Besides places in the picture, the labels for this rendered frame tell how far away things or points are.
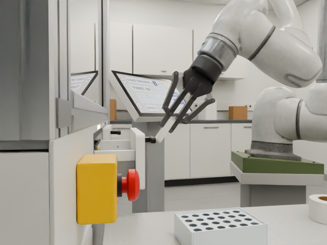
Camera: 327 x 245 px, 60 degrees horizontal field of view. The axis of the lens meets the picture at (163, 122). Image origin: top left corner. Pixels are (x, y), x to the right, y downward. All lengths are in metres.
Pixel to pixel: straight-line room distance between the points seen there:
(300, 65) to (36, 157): 0.64
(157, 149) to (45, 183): 1.42
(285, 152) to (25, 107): 1.02
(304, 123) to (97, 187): 0.88
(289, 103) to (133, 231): 0.78
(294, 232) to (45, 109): 0.47
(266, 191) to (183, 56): 3.36
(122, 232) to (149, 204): 1.12
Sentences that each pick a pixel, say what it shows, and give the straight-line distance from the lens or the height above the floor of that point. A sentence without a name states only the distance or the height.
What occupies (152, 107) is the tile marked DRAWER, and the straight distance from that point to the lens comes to 1.47.
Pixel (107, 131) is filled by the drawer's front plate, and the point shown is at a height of 0.91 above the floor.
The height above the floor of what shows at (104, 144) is 0.88.
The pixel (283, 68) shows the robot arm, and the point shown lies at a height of 1.08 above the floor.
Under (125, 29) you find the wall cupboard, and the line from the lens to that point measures 4.17.
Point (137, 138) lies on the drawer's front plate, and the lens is 0.55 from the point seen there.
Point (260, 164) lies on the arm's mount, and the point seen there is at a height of 0.79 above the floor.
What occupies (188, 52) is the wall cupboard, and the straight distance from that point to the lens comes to 4.32.
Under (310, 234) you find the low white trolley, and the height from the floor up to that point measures 0.76.
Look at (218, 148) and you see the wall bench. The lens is 4.05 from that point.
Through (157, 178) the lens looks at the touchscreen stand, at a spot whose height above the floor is 0.60.
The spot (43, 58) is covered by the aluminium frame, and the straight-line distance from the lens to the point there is 0.23.
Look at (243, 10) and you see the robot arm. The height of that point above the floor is 1.21.
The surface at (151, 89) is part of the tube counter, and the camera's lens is 1.61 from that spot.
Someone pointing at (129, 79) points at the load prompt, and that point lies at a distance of 1.54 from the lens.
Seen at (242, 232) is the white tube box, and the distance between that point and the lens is 0.47.
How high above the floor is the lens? 0.96
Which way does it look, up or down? 1 degrees down
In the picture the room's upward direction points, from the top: straight up
